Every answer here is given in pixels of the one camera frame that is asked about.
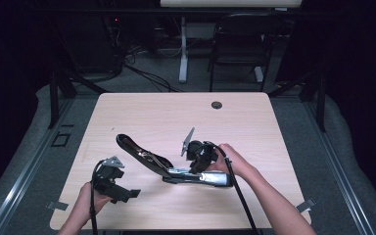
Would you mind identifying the black floor cables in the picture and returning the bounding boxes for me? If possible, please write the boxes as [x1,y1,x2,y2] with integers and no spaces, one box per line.
[123,63,184,93]

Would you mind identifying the person's right hand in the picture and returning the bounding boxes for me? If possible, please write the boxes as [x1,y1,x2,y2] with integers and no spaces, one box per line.
[205,142,258,179]

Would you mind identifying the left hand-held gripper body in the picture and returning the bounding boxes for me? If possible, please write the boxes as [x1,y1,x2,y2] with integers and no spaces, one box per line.
[92,156,126,198]

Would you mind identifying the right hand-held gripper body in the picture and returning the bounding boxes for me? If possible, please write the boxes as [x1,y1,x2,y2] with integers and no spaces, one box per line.
[180,126,219,165]

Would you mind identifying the white desk top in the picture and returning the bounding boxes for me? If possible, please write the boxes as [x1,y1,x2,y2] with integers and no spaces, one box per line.
[160,0,305,9]

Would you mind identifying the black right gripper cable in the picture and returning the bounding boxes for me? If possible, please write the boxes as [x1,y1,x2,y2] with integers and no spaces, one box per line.
[205,140,260,235]

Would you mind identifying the person's left hand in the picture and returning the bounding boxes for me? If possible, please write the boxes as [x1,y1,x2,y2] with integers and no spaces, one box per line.
[74,181,114,223]

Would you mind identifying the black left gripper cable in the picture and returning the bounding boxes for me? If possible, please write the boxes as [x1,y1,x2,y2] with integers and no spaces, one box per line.
[89,160,112,235]

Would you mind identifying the black metal stand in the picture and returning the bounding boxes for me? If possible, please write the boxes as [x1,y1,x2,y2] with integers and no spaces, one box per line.
[267,70,327,133]
[47,70,109,130]

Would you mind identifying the grey metal corner bracket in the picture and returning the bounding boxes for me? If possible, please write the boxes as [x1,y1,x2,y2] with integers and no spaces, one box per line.
[295,198,317,213]
[46,200,70,212]

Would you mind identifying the black folding chair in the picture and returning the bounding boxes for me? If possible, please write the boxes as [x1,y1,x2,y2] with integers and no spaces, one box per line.
[208,13,283,93]

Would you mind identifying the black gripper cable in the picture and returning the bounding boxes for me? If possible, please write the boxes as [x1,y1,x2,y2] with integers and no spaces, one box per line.
[205,140,260,235]
[89,160,112,235]

